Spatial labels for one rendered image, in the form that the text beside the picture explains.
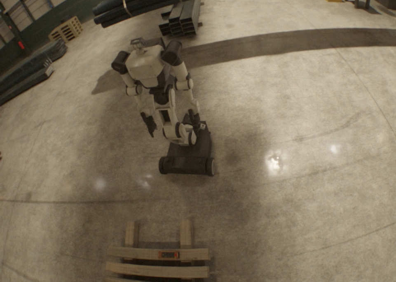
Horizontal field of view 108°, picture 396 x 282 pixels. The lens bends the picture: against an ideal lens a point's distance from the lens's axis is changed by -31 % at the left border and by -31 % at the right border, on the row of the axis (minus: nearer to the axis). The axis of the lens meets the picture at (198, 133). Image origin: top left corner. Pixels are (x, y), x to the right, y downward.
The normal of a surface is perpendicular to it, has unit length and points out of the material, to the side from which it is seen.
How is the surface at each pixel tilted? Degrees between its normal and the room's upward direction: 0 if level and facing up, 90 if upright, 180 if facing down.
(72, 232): 0
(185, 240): 0
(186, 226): 0
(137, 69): 90
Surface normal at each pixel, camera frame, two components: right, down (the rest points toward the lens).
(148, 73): -0.15, 0.82
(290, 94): -0.24, -0.58
